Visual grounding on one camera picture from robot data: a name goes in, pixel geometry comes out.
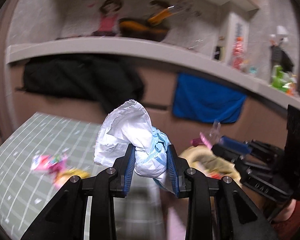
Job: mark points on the yellow candy wrapper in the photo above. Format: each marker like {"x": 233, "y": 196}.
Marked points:
{"x": 64, "y": 175}

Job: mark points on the white tissue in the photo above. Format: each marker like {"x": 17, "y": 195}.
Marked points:
{"x": 130, "y": 123}

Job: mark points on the red filled plastic bottle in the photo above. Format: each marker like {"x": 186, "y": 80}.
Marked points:
{"x": 237, "y": 53}

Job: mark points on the yellow trash bag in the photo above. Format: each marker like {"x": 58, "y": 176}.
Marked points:
{"x": 203, "y": 159}

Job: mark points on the lilac fluffy cloth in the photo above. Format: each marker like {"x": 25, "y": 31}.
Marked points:
{"x": 176, "y": 212}

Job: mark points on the green plastic bag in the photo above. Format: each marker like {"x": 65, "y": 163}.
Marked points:
{"x": 283, "y": 81}

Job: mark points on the pink candy wrapper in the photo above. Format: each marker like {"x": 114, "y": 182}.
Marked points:
{"x": 49, "y": 164}

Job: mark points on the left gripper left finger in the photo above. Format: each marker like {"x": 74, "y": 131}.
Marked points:
{"x": 124, "y": 169}

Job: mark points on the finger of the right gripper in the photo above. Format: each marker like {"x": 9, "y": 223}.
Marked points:
{"x": 226, "y": 153}
{"x": 235, "y": 146}

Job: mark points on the blue towel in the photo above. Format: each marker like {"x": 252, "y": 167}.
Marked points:
{"x": 202, "y": 100}

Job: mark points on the black utensil rack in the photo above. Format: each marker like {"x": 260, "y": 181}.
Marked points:
{"x": 280, "y": 57}

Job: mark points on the small teal jar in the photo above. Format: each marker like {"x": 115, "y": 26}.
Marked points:
{"x": 252, "y": 70}

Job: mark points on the dark sauce bottle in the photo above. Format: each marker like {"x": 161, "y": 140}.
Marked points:
{"x": 219, "y": 49}

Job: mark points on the small pink clear wrapper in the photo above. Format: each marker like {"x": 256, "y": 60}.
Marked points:
{"x": 209, "y": 137}

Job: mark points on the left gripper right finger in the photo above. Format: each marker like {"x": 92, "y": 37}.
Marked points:
{"x": 176, "y": 167}

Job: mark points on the green grid tablecloth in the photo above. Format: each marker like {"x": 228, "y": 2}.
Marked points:
{"x": 26, "y": 185}

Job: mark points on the grey countertop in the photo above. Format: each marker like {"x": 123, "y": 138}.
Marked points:
{"x": 152, "y": 51}

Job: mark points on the person's right hand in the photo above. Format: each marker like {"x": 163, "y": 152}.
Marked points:
{"x": 272, "y": 211}

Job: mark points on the black jacket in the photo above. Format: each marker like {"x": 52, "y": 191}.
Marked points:
{"x": 104, "y": 78}

